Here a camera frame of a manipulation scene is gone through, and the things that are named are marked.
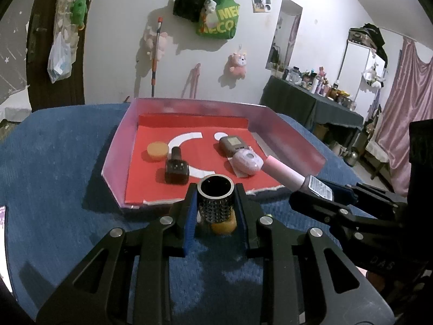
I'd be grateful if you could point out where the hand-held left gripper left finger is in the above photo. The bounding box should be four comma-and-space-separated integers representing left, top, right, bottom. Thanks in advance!
35, 183, 198, 325

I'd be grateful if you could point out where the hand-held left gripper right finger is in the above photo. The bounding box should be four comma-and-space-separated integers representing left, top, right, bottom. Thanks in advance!
233, 183, 395, 325

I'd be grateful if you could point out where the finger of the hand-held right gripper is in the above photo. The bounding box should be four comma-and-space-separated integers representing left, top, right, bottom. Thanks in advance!
325, 181, 409, 225
288, 190, 374, 244

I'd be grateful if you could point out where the amber ring cup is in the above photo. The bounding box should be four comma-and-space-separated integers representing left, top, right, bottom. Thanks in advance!
211, 210, 237, 236

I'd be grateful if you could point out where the studded metal cylinder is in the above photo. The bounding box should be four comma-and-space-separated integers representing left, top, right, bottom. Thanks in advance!
197, 174, 235, 225

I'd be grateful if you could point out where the pink tube with silver end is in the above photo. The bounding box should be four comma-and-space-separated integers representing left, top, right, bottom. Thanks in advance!
264, 156, 334, 202

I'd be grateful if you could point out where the black star-print bottle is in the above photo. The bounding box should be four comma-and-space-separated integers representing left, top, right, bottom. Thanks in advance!
165, 147, 190, 185

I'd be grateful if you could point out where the pink round device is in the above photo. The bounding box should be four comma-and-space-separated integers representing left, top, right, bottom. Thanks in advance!
233, 149, 264, 178

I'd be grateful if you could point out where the grey-brown handheld meter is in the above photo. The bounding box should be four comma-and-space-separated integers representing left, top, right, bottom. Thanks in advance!
219, 135, 250, 158

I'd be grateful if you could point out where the amber round disc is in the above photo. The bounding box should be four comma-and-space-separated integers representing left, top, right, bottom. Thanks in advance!
146, 141, 169, 161

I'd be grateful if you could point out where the pink and red cardboard box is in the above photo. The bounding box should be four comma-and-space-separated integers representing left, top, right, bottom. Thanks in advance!
101, 97, 328, 209

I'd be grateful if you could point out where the metal kettle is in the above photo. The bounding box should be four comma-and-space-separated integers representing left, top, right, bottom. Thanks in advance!
344, 149, 360, 167

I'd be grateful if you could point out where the pink curtain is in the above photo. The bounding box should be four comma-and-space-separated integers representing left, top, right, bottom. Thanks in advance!
375, 37, 433, 197

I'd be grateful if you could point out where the dark-cloth side table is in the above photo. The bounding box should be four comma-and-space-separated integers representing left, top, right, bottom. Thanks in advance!
260, 75, 365, 143

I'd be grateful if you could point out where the white hanging decoration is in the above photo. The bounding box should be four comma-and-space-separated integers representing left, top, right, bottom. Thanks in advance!
363, 64, 386, 89

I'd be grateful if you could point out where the group of bottles and jars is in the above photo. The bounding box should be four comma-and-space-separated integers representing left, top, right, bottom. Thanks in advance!
271, 64, 359, 111

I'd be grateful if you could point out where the white refrigerator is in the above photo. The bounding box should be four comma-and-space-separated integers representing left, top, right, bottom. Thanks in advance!
338, 24, 388, 109

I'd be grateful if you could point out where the blue textured table cover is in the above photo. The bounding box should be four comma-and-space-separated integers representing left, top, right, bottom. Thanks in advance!
0, 103, 376, 325

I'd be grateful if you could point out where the black garment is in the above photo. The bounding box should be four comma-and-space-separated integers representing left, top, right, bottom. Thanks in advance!
350, 23, 387, 59

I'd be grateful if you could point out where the pink plush toy with face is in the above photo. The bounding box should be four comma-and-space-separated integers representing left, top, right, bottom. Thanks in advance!
227, 50, 248, 78

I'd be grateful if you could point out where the orange-tipped mop stick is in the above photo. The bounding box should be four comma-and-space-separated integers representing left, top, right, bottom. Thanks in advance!
150, 17, 163, 98

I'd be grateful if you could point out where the smartphone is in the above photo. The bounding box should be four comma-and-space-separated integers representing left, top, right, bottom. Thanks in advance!
0, 205, 14, 295

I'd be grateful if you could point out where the green tote bag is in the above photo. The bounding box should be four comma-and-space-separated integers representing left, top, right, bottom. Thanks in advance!
196, 0, 241, 40

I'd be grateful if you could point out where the dark wooden door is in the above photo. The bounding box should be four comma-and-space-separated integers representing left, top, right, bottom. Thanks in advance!
25, 0, 99, 113

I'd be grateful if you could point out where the hanging plastic bag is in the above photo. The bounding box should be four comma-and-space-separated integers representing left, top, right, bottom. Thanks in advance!
47, 32, 74, 84

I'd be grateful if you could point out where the white plush toy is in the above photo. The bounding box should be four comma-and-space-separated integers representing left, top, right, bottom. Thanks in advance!
202, 0, 217, 25

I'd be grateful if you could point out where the green plush toy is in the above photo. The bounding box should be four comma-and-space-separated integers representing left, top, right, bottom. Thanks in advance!
72, 0, 88, 30

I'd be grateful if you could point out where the grey star-print curtain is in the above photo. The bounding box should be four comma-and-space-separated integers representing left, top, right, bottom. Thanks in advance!
0, 0, 32, 105

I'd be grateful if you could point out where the pink wall hanger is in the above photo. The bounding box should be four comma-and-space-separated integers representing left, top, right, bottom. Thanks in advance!
181, 63, 202, 100

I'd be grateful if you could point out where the wall mirror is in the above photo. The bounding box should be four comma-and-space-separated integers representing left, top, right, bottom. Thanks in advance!
265, 0, 303, 75

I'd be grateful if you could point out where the metal door handle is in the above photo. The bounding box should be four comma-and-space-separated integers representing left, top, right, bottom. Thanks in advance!
27, 24, 43, 63

